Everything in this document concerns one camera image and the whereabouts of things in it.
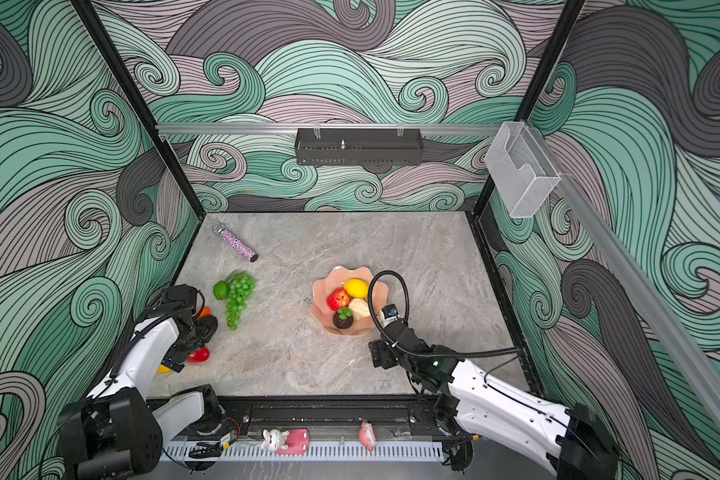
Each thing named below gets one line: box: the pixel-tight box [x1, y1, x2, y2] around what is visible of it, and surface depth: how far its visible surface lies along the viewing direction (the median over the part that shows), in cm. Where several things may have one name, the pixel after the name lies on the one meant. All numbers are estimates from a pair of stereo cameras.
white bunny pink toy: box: [261, 428, 310, 455], surface depth 69 cm
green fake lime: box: [213, 281, 229, 300], surface depth 96 cm
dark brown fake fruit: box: [333, 306, 353, 329], surface depth 86 cm
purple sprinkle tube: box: [212, 223, 259, 262], surface depth 109 cm
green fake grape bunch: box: [226, 269, 256, 331], surface depth 94 cm
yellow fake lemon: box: [341, 278, 369, 299], surface depth 94 cm
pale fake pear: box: [348, 298, 370, 320], surface depth 89 cm
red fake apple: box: [326, 287, 350, 312], surface depth 90 cm
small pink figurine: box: [359, 421, 377, 452], surface depth 68 cm
